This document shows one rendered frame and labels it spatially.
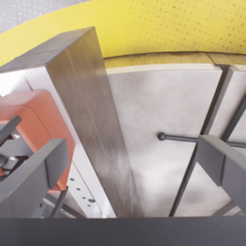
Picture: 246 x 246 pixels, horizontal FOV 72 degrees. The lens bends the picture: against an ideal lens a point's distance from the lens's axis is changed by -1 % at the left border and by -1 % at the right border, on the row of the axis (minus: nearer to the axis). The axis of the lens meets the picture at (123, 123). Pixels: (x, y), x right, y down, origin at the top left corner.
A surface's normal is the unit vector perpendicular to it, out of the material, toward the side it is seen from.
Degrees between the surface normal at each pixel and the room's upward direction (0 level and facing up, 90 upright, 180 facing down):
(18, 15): 0
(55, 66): 90
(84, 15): 0
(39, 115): 97
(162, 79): 0
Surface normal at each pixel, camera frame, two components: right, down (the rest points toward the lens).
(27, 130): 0.98, -0.14
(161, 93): -0.11, 0.63
